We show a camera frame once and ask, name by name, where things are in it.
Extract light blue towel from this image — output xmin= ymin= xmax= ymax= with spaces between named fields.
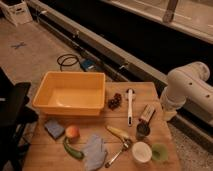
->
xmin=82 ymin=134 xmax=108 ymax=171

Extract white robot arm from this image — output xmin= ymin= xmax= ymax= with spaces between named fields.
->
xmin=160 ymin=61 xmax=213 ymax=121

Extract dark grape bunch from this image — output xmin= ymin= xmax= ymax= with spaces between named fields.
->
xmin=107 ymin=93 xmax=122 ymax=110

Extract blue box on floor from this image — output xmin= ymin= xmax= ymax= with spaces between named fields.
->
xmin=80 ymin=59 xmax=99 ymax=72

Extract yellow plastic bin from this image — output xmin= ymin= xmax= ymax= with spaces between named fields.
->
xmin=33 ymin=71 xmax=105 ymax=116

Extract brown snack box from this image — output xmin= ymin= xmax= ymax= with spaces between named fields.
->
xmin=139 ymin=105 xmax=155 ymax=122

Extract yellow banana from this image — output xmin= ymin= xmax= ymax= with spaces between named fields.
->
xmin=106 ymin=125 xmax=130 ymax=141

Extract dark metal can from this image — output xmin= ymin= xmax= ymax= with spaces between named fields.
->
xmin=136 ymin=123 xmax=150 ymax=140

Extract red yellow peach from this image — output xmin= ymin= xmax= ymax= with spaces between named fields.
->
xmin=65 ymin=125 xmax=80 ymax=139

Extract blue sponge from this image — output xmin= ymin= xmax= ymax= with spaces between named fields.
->
xmin=44 ymin=120 xmax=65 ymax=139

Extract white round cup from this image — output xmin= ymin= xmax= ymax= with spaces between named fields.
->
xmin=132 ymin=142 xmax=152 ymax=163

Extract green cucumber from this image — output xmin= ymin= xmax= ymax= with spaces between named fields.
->
xmin=63 ymin=137 xmax=84 ymax=160

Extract white storage crate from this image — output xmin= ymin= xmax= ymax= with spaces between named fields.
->
xmin=0 ymin=0 xmax=32 ymax=26

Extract black coiled cable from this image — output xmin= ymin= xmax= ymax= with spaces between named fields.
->
xmin=56 ymin=53 xmax=82 ymax=72

